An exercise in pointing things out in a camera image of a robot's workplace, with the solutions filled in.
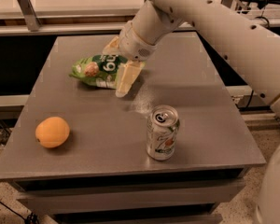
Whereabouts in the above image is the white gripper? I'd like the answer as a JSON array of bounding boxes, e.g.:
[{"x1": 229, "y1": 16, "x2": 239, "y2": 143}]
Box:
[{"x1": 103, "y1": 21, "x2": 157, "y2": 98}]

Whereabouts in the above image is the green rice chip bag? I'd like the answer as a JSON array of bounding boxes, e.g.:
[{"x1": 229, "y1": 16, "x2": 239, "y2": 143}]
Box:
[{"x1": 69, "y1": 55, "x2": 130, "y2": 89}]

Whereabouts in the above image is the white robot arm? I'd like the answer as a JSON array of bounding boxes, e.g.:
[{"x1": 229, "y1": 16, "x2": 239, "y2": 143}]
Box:
[{"x1": 103, "y1": 0, "x2": 280, "y2": 118}]

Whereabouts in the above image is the silver 7up can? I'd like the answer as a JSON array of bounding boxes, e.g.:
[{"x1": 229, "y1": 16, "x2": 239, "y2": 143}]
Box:
[{"x1": 147, "y1": 105, "x2": 180, "y2": 161}]

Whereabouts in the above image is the orange fruit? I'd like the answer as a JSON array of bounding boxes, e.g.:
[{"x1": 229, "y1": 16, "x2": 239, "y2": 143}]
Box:
[{"x1": 35, "y1": 117, "x2": 70, "y2": 148}]

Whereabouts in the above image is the left metal bracket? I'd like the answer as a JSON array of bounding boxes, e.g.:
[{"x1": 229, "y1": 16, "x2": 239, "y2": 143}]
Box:
[{"x1": 17, "y1": 0, "x2": 40, "y2": 32}]

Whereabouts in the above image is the black floor cable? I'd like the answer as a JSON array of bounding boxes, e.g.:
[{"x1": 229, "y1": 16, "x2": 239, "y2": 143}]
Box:
[{"x1": 0, "y1": 195, "x2": 39, "y2": 224}]

